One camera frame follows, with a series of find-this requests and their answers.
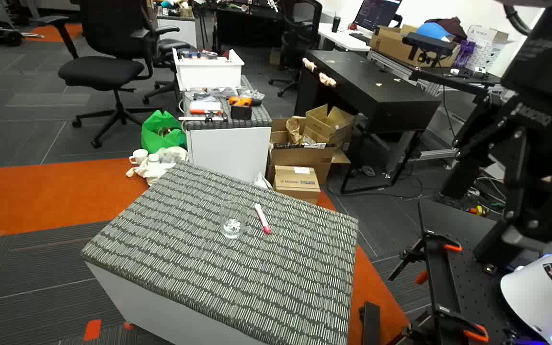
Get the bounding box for small clear glass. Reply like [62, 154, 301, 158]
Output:
[219, 217, 246, 242]

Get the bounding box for white marker with red cap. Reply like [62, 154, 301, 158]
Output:
[252, 202, 275, 238]

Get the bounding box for black robot table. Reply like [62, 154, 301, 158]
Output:
[416, 198, 552, 345]

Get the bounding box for clear plastic bag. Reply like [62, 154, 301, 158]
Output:
[462, 23, 512, 73]

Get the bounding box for black desk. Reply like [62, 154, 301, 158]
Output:
[294, 48, 445, 196]

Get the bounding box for cardboard box with black device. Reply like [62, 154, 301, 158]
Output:
[368, 25, 464, 69]

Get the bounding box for open cardboard box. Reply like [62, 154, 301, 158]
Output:
[269, 104, 359, 188]

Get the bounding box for small closed cardboard box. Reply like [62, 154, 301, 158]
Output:
[273, 163, 324, 206]

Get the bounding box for dark laptop screen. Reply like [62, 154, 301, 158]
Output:
[353, 0, 405, 35]

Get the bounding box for white desk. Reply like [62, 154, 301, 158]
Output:
[317, 22, 376, 54]

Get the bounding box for small grey carpet mat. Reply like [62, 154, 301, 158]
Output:
[179, 75, 276, 133]

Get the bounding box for black mesh office chair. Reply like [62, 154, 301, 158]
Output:
[267, 0, 324, 100]

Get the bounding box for orange and black tool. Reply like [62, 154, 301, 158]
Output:
[227, 94, 257, 121]

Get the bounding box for small white cabinet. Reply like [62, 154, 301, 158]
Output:
[183, 121, 275, 188]

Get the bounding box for large grey carpet mat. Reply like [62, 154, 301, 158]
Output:
[81, 161, 361, 345]

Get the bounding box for white plastic packet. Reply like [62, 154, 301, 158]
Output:
[184, 91, 230, 119]

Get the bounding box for white plastic storage bin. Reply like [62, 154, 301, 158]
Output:
[171, 46, 248, 94]

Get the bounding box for white cloth pile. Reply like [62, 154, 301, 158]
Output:
[125, 144, 190, 188]

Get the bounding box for green bag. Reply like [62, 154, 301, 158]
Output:
[140, 110, 190, 156]

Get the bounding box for tangle of floor cables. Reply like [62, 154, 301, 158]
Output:
[466, 177, 510, 221]

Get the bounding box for black clamp with orange handle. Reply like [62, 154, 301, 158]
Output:
[388, 230, 466, 288]
[409, 305, 493, 345]

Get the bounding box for black post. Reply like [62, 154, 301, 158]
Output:
[359, 301, 384, 345]

